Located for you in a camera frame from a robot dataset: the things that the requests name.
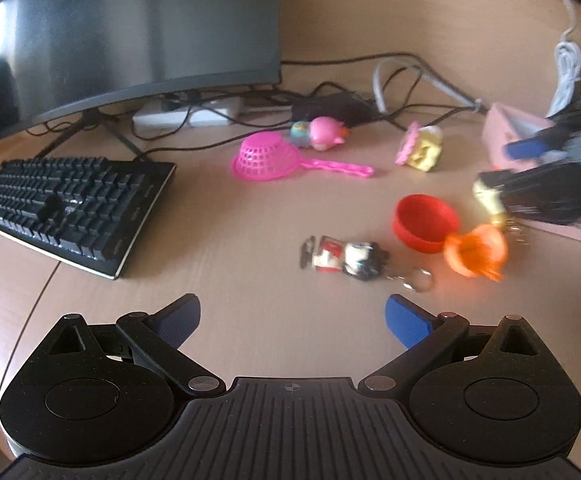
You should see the white bundled cable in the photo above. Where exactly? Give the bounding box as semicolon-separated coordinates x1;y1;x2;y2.
535;0;581;119

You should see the orange plastic toy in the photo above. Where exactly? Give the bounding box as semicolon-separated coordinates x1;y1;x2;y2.
443;224;509;282

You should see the yellow toy with pink frill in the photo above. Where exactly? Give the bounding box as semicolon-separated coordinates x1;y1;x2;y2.
394;122;444;174

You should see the wooden desktop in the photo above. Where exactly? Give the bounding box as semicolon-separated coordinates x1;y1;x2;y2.
0;52;581;441

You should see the grey cable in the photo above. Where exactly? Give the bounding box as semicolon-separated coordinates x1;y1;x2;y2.
373;57;489;114

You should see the black curved monitor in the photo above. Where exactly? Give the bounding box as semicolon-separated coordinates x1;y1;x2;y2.
5;0;284;159

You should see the black power adapter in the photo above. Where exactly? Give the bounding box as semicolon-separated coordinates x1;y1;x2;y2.
290;92;377;129

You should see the red plastic bowl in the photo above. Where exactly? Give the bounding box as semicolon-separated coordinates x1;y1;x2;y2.
393;193;462;255

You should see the black and white figure keychain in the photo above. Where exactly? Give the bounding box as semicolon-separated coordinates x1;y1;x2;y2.
300;233;434;294

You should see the pink cardboard box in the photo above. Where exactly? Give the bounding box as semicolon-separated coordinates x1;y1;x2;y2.
481;102;581;244

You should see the black keyboard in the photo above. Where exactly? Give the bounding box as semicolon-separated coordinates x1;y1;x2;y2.
0;157;178;280

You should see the pink plastic strainer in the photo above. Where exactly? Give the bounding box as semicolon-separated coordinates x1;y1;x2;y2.
231;131;376;183

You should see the pink toy figure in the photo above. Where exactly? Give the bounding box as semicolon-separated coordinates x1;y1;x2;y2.
290;116;352;152

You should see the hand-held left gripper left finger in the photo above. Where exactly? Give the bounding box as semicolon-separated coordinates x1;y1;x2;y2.
35;293;226;396

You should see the white power strip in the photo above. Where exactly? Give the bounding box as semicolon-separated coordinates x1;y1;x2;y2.
132;97;244;134

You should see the black cable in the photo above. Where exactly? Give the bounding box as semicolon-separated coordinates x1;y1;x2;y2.
280;51;474;111
134;87;297;157

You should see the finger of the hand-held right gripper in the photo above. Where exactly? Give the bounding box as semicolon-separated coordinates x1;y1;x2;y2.
478;161;581;222
503;127;571;162

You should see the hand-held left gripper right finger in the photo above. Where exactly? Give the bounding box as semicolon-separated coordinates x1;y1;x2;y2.
361;294;546;396

